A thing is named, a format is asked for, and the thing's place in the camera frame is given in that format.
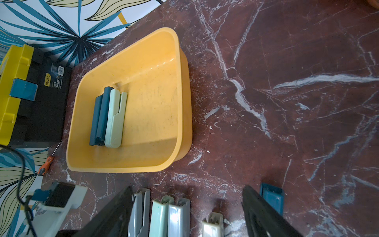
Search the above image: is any dark teal pruner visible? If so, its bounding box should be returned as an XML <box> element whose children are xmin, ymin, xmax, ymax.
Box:
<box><xmin>260</xmin><ymin>183</ymin><xmax>284</xmax><ymax>216</ymax></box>
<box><xmin>96</xmin><ymin>87</ymin><xmax>113</xmax><ymax>146</ymax></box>
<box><xmin>89</xmin><ymin>95</ymin><xmax>104</xmax><ymax>146</ymax></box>

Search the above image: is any yellow black toolbox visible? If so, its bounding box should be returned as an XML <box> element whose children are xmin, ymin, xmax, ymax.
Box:
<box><xmin>1</xmin><ymin>44</ymin><xmax>72</xmax><ymax>148</ymax></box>

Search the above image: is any grey pruner right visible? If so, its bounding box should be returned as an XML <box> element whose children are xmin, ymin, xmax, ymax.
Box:
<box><xmin>168</xmin><ymin>198</ymin><xmax>190</xmax><ymax>237</ymax></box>

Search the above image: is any beige pruner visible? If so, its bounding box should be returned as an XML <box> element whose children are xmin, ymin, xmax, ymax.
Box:
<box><xmin>202</xmin><ymin>212</ymin><xmax>225</xmax><ymax>237</ymax></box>

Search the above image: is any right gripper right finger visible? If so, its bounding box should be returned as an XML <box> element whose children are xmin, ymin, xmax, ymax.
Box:
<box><xmin>242</xmin><ymin>185</ymin><xmax>302</xmax><ymax>237</ymax></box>

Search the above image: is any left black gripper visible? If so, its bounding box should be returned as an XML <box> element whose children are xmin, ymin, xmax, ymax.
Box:
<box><xmin>26</xmin><ymin>181</ymin><xmax>88</xmax><ymax>212</ymax></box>

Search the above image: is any yellow plastic storage tray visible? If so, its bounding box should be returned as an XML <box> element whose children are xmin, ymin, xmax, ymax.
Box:
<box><xmin>66</xmin><ymin>27</ymin><xmax>192</xmax><ymax>173</ymax></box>

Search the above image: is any light green pruner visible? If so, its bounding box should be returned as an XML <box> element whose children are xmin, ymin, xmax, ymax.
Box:
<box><xmin>105</xmin><ymin>89</ymin><xmax>127</xmax><ymax>148</ymax></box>
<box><xmin>149</xmin><ymin>196</ymin><xmax>174</xmax><ymax>237</ymax></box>

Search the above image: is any grey pruner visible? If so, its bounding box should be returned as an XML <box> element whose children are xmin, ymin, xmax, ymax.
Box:
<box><xmin>168</xmin><ymin>198</ymin><xmax>190</xmax><ymax>237</ymax></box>
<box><xmin>128</xmin><ymin>188</ymin><xmax>151</xmax><ymax>237</ymax></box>

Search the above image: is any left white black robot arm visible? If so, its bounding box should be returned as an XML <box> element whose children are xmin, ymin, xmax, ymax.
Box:
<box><xmin>20</xmin><ymin>181</ymin><xmax>88</xmax><ymax>237</ymax></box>

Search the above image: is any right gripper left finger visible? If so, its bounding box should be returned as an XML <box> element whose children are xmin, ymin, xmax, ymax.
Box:
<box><xmin>74</xmin><ymin>186</ymin><xmax>134</xmax><ymax>237</ymax></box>

